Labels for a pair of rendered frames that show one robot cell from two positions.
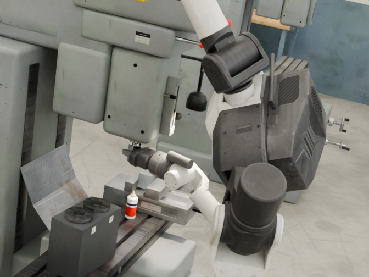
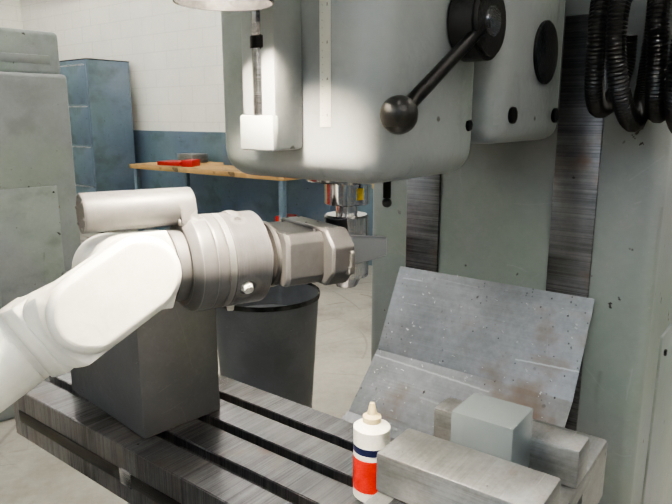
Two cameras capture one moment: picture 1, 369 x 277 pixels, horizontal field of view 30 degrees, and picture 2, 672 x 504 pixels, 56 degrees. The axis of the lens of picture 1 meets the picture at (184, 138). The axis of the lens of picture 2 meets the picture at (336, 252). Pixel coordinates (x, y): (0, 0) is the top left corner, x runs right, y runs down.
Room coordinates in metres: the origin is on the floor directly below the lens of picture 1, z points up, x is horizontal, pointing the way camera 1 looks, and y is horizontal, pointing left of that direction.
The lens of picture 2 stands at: (2.53, -0.44, 1.37)
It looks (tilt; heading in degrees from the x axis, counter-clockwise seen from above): 12 degrees down; 110
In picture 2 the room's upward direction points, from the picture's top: straight up
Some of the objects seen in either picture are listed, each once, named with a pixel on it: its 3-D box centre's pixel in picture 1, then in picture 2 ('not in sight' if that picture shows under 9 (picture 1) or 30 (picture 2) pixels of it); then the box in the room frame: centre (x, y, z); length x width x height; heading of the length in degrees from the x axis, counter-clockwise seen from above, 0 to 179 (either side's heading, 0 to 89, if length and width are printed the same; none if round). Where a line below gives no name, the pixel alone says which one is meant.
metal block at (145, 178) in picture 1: (146, 178); (491, 438); (2.48, 0.12, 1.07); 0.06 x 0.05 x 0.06; 164
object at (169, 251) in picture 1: (119, 253); not in sight; (2.32, 0.17, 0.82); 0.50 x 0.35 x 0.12; 72
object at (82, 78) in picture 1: (94, 77); (444, 31); (2.38, 0.36, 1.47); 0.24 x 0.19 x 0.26; 162
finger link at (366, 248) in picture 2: not in sight; (362, 249); (2.34, 0.15, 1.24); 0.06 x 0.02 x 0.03; 53
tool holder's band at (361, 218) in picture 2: (135, 145); (346, 218); (2.32, 0.17, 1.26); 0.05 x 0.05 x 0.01
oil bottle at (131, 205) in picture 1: (132, 204); (371, 448); (2.35, 0.15, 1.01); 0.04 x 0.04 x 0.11
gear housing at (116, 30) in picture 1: (140, 29); not in sight; (2.33, 0.21, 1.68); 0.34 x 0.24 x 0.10; 72
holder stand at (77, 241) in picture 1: (84, 236); (138, 335); (1.97, 0.26, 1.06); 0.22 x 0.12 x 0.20; 156
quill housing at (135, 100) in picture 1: (141, 90); (350, 11); (2.32, 0.18, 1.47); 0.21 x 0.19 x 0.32; 162
